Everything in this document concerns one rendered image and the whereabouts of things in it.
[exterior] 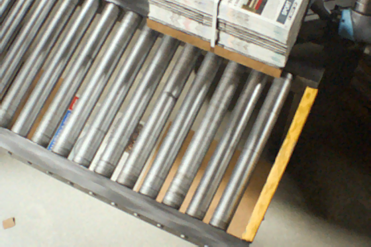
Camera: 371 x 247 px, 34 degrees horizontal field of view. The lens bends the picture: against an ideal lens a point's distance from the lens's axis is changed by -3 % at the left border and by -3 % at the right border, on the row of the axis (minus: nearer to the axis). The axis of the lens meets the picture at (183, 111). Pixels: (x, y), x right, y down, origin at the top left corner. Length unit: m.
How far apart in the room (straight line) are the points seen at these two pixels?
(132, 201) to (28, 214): 0.97
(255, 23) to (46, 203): 1.29
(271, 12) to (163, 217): 0.56
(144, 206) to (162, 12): 0.49
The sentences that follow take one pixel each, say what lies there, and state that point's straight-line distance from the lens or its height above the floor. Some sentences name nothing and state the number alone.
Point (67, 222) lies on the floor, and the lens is 2.40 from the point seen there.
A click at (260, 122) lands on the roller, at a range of 1.58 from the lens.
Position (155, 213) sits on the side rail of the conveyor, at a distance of 1.53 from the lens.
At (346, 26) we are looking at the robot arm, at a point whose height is 0.92.
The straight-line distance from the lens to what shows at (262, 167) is 2.37.
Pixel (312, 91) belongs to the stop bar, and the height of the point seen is 0.82.
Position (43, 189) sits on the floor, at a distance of 2.45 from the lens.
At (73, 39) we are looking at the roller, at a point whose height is 0.80.
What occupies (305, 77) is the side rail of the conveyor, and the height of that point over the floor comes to 0.80.
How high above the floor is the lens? 2.30
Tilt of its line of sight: 70 degrees down
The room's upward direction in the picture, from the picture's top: 11 degrees counter-clockwise
